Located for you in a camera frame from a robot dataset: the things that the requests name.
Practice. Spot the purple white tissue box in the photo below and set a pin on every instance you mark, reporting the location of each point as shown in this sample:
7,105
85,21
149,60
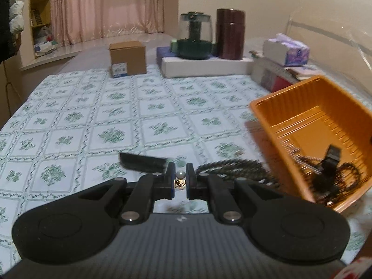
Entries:
284,51

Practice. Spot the clear plastic sheet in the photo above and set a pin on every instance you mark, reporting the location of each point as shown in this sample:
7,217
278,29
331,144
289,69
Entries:
334,35

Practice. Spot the white flat box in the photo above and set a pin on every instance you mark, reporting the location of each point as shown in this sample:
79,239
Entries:
203,66

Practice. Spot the orange plastic tray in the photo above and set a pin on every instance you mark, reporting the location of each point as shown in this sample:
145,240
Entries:
305,98

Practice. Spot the wooden bookshelf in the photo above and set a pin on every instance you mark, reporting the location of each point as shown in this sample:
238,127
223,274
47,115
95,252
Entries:
39,5

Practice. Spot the white puffer jacket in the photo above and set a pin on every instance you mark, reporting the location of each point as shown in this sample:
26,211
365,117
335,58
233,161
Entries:
17,5

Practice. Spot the brown cardboard box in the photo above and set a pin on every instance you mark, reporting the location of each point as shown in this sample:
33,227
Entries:
128,58

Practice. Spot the blue flat box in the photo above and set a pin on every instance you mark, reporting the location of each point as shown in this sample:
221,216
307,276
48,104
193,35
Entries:
164,53

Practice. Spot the green glass teapot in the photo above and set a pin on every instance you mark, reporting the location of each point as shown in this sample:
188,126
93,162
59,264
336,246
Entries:
194,46

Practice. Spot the dark red canister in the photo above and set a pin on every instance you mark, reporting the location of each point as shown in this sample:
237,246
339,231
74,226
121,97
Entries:
231,35

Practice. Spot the black jacket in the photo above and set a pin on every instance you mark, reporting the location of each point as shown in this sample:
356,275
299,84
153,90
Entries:
5,20

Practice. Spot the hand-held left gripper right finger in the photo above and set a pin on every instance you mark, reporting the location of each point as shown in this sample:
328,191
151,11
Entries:
189,181

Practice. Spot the white printed bag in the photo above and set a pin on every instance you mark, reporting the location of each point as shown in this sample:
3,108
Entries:
45,45

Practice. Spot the pink curtain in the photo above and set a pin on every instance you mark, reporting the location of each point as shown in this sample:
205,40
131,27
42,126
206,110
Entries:
110,5

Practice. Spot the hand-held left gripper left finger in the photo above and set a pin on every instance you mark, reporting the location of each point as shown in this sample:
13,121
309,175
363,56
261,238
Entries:
171,181

